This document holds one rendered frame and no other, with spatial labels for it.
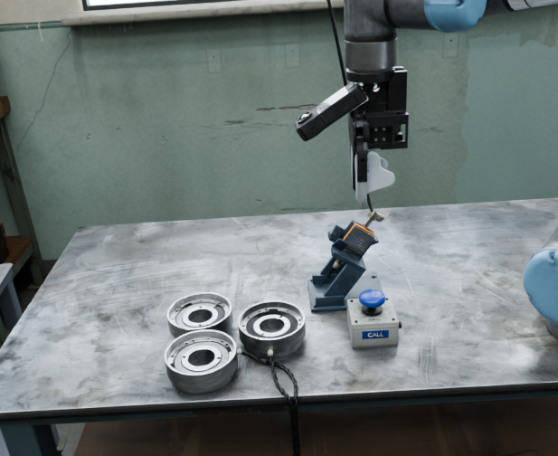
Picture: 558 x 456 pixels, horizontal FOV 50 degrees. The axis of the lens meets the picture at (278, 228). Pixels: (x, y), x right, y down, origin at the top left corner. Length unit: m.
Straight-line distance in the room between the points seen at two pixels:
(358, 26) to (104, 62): 1.74
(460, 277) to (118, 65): 1.73
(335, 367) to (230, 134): 1.71
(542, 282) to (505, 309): 0.26
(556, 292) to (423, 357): 0.23
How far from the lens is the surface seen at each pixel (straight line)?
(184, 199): 2.63
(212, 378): 0.87
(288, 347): 0.92
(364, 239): 1.01
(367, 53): 0.88
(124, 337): 1.03
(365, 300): 0.93
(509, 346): 0.99
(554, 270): 0.80
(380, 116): 0.91
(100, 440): 1.24
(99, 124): 2.59
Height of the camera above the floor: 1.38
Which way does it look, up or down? 26 degrees down
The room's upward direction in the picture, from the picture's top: 4 degrees counter-clockwise
